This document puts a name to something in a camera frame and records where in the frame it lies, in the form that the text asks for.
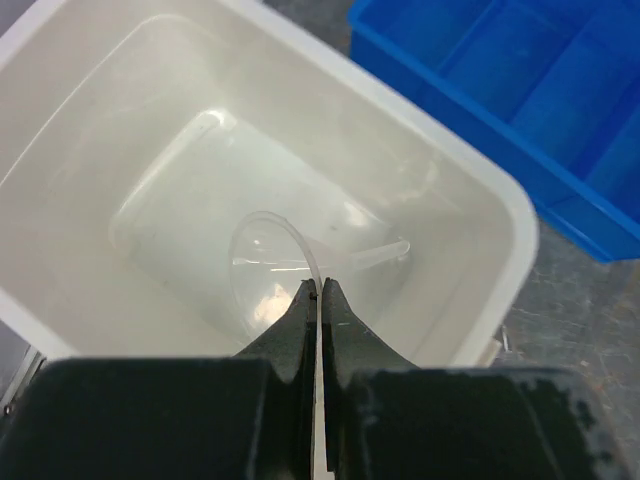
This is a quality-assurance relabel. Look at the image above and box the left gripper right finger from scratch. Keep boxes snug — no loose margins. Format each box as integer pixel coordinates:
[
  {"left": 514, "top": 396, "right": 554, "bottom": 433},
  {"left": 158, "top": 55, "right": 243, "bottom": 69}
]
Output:
[{"left": 319, "top": 275, "right": 416, "bottom": 389}]

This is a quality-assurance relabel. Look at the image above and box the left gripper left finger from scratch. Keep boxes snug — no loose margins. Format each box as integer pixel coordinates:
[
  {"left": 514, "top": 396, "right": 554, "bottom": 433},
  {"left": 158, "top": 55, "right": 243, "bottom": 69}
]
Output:
[{"left": 232, "top": 279, "right": 318, "bottom": 385}]

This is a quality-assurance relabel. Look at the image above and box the clear plastic funnel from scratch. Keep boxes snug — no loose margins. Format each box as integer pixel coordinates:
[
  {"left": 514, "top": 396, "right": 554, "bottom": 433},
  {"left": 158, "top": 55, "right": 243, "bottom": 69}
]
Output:
[{"left": 229, "top": 211, "right": 410, "bottom": 479}]

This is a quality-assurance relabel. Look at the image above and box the white plastic tub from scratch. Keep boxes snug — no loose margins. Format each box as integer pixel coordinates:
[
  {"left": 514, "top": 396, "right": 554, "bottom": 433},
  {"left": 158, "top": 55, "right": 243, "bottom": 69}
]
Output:
[{"left": 1, "top": 1, "right": 538, "bottom": 366}]

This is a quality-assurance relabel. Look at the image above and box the blue divided plastic tray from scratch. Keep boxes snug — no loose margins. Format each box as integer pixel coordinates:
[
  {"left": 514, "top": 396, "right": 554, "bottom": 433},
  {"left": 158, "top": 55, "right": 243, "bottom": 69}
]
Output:
[{"left": 348, "top": 1, "right": 639, "bottom": 262}]

